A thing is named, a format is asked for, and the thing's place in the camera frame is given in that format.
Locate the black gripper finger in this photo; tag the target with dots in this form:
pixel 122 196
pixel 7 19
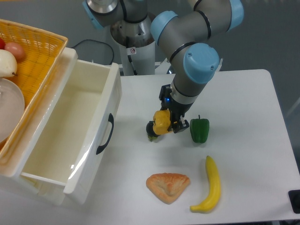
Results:
pixel 149 130
pixel 180 125

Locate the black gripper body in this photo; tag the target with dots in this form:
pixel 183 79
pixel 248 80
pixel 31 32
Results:
pixel 177 110

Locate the yellow bell pepper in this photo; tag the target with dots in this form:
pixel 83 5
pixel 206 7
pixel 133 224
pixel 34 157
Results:
pixel 162 123

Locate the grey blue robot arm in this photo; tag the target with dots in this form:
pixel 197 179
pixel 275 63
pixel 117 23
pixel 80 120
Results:
pixel 181 39

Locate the green bell pepper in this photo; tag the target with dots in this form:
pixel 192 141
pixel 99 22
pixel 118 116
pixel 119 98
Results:
pixel 199 129

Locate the open upper white drawer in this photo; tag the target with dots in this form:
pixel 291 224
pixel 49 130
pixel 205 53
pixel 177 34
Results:
pixel 65 153

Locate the white drawer cabinet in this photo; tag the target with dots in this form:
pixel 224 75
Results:
pixel 11 166

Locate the triangular pastry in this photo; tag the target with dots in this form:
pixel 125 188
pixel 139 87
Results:
pixel 167 187

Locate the yellow banana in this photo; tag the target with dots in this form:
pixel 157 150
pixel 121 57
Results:
pixel 214 195

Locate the black device at edge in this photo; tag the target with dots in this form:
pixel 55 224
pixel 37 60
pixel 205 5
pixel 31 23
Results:
pixel 294 196

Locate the yellow woven basket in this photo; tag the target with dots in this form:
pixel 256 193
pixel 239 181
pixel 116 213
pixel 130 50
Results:
pixel 42 48

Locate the white bowl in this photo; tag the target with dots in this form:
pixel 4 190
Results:
pixel 12 107

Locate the white pear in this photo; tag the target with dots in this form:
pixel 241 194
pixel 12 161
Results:
pixel 8 64

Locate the red tomato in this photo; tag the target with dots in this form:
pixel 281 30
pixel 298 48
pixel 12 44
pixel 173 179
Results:
pixel 2 44

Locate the black drawer handle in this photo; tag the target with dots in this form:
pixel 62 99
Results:
pixel 108 136

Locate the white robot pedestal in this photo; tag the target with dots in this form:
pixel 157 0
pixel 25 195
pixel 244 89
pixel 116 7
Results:
pixel 136 46

